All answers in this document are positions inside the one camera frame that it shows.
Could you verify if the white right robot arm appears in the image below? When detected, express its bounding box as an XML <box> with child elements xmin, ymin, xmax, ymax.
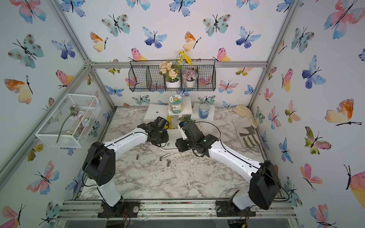
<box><xmin>175</xmin><ymin>122</ymin><xmax>290</xmax><ymax>217</ymax></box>

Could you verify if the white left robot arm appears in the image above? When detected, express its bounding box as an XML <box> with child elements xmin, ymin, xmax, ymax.
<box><xmin>82</xmin><ymin>117</ymin><xmax>169</xmax><ymax>219</ymax></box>

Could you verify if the white storage box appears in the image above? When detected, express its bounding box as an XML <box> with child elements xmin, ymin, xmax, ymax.
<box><xmin>160</xmin><ymin>129</ymin><xmax>182</xmax><ymax>153</ymax></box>

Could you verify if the yellow bottle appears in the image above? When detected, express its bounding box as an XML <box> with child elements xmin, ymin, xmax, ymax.
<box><xmin>166</xmin><ymin>116</ymin><xmax>172</xmax><ymax>129</ymax></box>

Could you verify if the small succulent pot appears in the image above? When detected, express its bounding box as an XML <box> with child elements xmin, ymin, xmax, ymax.
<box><xmin>179</xmin><ymin>115</ymin><xmax>195</xmax><ymax>124</ymax></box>

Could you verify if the white display stand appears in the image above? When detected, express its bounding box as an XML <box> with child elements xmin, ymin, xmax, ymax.
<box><xmin>144</xmin><ymin>97</ymin><xmax>215</xmax><ymax>129</ymax></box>

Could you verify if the green lidded jar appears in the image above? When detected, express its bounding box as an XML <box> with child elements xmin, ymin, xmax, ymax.
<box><xmin>169</xmin><ymin>95</ymin><xmax>183</xmax><ymax>114</ymax></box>

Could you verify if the blue can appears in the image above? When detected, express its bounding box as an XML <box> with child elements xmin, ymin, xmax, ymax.
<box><xmin>199</xmin><ymin>104</ymin><xmax>210</xmax><ymax>119</ymax></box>

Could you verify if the beige flowers white pot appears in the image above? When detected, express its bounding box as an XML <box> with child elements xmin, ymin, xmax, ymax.
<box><xmin>159</xmin><ymin>61</ymin><xmax>182</xmax><ymax>88</ymax></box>

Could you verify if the grey patterned work glove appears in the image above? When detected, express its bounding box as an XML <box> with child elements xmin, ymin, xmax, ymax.
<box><xmin>233</xmin><ymin>117</ymin><xmax>260</xmax><ymax>148</ymax></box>

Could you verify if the purple flowers white pot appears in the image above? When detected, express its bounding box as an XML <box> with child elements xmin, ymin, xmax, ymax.
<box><xmin>182</xmin><ymin>69</ymin><xmax>198</xmax><ymax>88</ymax></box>

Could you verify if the beige work glove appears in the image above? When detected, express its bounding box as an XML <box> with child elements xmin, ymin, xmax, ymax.
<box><xmin>233</xmin><ymin>105</ymin><xmax>259</xmax><ymax>129</ymax></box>

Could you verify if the yellow artificial flower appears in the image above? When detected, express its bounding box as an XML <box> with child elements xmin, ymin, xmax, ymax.
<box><xmin>176</xmin><ymin>49</ymin><xmax>192</xmax><ymax>65</ymax></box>

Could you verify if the pink artificial rose stem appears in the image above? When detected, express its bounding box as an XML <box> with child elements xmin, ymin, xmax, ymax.
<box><xmin>56</xmin><ymin>104</ymin><xmax>86</xmax><ymax>143</ymax></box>

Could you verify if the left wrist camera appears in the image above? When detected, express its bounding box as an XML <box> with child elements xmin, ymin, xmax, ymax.
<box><xmin>154</xmin><ymin>116</ymin><xmax>170</xmax><ymax>130</ymax></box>

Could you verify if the black wire wall basket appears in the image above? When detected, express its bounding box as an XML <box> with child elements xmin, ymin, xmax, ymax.
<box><xmin>126</xmin><ymin>59</ymin><xmax>216</xmax><ymax>92</ymax></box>

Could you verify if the white mesh wall basket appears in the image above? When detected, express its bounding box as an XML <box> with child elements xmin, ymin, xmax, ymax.
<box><xmin>35</xmin><ymin>94</ymin><xmax>101</xmax><ymax>148</ymax></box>

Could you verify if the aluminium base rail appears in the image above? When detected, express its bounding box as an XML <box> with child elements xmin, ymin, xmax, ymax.
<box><xmin>57</xmin><ymin>199</ymin><xmax>296</xmax><ymax>221</ymax></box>

